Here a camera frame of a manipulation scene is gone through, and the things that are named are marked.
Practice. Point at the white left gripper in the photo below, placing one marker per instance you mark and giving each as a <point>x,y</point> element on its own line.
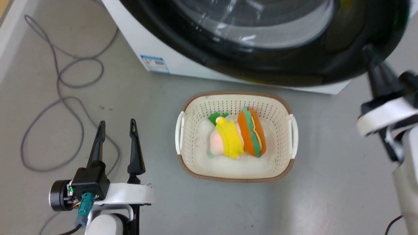
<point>127,194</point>

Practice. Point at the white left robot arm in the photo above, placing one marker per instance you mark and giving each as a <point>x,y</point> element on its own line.
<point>104,226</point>

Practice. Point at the black round washing machine door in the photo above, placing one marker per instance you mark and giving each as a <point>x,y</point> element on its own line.
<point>294,67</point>

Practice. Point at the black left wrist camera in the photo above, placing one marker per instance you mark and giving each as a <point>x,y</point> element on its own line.
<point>88,182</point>

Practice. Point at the yellow pink plush doll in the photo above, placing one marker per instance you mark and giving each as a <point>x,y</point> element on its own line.
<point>232,140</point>

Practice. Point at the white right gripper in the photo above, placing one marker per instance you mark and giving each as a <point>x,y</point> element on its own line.
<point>383,116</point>

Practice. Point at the white washing machine body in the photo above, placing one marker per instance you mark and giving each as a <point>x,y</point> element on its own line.
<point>147,39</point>

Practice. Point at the orange hot dog plush toy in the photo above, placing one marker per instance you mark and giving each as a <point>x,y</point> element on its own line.
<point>246,133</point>

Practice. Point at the blue white energy label sticker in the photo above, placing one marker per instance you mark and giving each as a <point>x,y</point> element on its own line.
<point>156,64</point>

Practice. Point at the cream perforated laundry basket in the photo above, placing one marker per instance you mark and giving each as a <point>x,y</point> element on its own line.
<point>228,171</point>

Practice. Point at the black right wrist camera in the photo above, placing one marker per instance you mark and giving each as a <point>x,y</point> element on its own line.
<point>409,88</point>

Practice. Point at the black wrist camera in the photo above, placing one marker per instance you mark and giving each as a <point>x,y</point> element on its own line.
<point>88,182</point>
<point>409,88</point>

